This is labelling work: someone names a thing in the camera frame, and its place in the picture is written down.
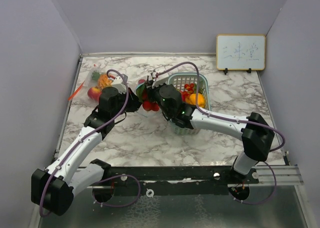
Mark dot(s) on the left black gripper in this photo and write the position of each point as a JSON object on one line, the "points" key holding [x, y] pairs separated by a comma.
{"points": [[135, 103]]}

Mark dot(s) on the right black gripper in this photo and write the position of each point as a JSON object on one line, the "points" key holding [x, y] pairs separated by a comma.
{"points": [[150, 91]]}

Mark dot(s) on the red toy apple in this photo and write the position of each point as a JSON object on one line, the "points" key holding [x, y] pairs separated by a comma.
{"points": [[94, 93]]}

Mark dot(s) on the red toy cherries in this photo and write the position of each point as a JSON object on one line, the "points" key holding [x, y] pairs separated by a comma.
{"points": [[190, 88]]}

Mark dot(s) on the orange toy pineapple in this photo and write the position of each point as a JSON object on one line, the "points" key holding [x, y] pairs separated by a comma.
{"points": [[102, 80]]}

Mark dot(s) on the red toy strawberries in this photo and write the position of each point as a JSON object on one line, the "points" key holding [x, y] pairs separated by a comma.
{"points": [[147, 105]]}

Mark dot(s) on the clear zip top bag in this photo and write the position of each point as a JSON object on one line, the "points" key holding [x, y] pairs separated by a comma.
{"points": [[88, 83]]}

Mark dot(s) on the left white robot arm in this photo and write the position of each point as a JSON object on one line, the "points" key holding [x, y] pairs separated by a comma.
{"points": [[54, 188]]}

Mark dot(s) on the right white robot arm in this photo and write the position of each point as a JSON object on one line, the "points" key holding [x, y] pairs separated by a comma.
{"points": [[256, 135]]}

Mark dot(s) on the light blue plastic basket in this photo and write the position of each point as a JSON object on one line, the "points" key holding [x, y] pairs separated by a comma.
{"points": [[179, 80]]}

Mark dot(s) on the yellow toy pepper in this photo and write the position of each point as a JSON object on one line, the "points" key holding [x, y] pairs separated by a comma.
{"points": [[193, 99]]}

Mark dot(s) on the small whiteboard with stand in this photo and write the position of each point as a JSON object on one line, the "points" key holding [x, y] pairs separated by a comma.
{"points": [[240, 52]]}

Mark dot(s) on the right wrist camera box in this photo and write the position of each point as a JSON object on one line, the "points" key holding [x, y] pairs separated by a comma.
{"points": [[159, 76]]}

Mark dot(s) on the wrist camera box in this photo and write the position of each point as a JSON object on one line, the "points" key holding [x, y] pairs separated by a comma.
{"points": [[159, 76], [120, 83]]}

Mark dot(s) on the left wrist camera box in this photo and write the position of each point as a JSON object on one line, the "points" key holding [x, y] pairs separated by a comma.
{"points": [[120, 83]]}

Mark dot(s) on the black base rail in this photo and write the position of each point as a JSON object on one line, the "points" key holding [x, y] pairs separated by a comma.
{"points": [[169, 180]]}

